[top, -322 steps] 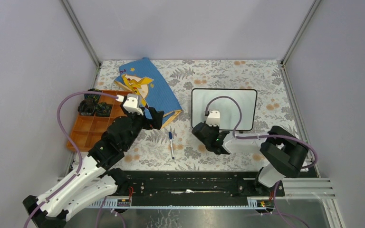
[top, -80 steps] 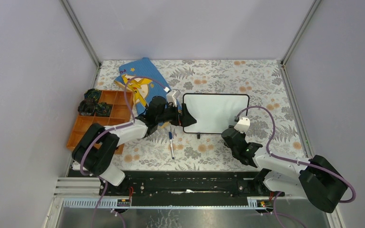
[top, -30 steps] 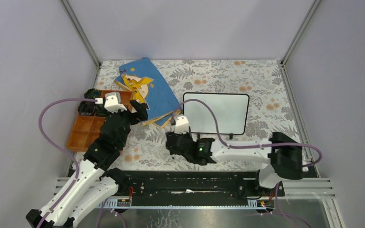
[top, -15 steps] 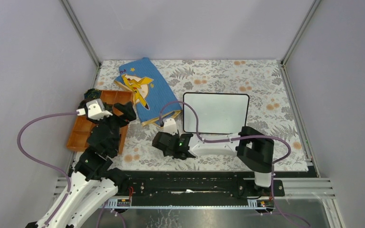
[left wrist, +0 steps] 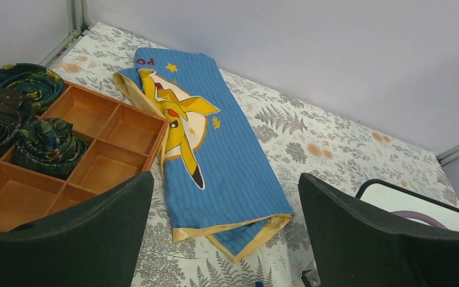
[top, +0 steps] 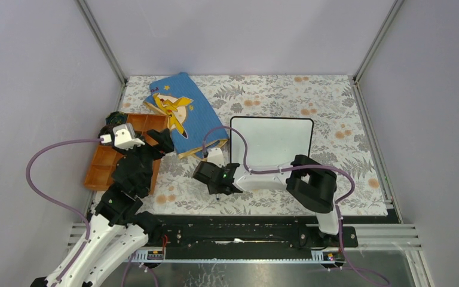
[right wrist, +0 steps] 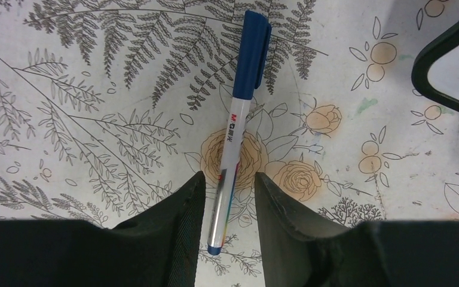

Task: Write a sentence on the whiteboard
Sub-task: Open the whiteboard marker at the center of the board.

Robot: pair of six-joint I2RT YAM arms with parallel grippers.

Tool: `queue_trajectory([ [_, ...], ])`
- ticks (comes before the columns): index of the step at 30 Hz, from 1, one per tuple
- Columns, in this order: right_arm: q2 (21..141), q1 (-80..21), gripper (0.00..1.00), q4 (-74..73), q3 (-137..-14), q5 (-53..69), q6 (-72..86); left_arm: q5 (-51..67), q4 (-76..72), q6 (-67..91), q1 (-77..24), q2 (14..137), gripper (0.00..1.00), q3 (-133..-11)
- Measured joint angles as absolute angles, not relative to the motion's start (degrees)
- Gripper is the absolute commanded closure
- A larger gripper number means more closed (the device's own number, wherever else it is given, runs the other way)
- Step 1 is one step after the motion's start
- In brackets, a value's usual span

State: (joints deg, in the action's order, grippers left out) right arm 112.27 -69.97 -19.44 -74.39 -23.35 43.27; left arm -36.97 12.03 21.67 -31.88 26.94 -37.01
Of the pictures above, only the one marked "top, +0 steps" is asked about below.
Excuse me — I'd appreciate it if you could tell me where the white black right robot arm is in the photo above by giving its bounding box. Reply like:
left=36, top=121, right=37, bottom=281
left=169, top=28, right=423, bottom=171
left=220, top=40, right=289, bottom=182
left=151, top=148, right=343, bottom=246

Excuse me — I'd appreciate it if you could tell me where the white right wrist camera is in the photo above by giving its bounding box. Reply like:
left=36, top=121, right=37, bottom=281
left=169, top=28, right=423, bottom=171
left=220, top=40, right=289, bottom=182
left=206, top=148, right=225, bottom=167

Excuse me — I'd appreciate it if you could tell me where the blue Pikachu cloth bag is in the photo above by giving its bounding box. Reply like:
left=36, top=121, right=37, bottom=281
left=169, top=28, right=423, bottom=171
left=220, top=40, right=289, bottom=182
left=143, top=72, right=229, bottom=159

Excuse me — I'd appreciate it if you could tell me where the aluminium frame post right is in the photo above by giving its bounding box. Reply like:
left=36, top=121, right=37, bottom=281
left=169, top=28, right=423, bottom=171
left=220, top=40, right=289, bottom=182
left=352, top=0, right=406, bottom=84

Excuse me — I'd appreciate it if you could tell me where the white whiteboard black frame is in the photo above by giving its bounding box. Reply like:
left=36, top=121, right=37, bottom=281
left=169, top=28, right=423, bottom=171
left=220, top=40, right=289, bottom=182
left=229, top=116, right=314, bottom=168

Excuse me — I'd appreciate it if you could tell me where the orange wooden compartment tray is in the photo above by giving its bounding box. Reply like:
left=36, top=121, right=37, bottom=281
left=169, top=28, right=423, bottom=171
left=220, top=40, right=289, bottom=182
left=84, top=114, right=167, bottom=191

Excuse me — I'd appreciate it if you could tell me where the dark patterned cloth roll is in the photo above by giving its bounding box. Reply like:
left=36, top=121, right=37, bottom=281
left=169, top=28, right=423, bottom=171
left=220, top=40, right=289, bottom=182
left=97, top=124, right=115, bottom=138
left=105, top=111, right=128, bottom=126

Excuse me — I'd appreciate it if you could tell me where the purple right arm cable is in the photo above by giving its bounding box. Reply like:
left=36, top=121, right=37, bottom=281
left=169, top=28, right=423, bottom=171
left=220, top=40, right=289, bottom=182
left=201, top=126, right=391, bottom=287

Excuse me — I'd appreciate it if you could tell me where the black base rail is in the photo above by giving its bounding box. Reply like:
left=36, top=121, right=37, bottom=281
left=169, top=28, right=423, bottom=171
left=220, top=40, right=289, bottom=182
left=124, top=213, right=359, bottom=249

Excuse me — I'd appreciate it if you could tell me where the aluminium frame post left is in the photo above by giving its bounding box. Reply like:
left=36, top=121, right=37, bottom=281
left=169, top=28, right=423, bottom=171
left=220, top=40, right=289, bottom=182
left=75, top=0, right=129, bottom=86

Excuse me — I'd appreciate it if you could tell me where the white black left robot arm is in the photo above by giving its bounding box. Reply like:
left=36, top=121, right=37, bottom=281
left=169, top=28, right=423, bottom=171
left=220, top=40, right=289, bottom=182
left=26, top=124, right=174, bottom=286

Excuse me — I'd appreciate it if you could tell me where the aluminium frame post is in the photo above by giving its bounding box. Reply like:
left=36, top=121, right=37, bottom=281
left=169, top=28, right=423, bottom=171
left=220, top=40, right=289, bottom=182
left=352, top=0, right=406, bottom=84
left=75, top=0, right=129, bottom=86

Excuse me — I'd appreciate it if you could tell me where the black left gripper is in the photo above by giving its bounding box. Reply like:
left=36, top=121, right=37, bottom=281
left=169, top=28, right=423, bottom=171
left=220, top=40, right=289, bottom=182
left=114, top=128, right=175, bottom=194

